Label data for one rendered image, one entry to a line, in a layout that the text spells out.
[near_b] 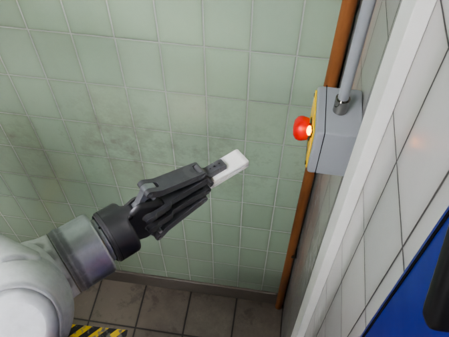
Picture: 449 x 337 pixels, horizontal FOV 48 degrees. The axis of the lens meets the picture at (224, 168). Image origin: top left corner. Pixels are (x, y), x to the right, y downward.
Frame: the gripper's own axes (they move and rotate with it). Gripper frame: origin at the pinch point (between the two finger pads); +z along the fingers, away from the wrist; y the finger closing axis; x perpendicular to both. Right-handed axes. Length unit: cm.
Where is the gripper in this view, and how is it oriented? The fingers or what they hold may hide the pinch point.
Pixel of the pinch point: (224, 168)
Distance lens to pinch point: 74.6
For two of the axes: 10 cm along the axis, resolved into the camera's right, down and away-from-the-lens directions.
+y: 0.0, 5.9, 8.1
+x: 5.9, 6.5, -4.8
